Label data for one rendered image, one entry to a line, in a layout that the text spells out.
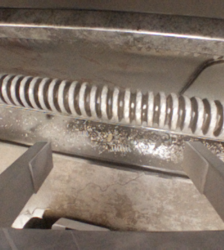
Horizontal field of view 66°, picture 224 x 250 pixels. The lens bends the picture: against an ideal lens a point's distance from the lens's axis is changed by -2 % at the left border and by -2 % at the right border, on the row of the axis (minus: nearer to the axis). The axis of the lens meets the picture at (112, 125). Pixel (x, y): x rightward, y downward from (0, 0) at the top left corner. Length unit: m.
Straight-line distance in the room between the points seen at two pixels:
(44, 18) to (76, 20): 0.03
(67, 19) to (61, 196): 0.92
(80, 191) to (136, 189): 0.29
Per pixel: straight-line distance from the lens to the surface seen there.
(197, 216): 1.01
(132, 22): 0.18
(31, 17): 0.22
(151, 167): 0.51
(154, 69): 0.28
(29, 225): 0.98
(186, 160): 0.17
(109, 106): 0.19
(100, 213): 0.99
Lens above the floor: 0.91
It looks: 79 degrees down
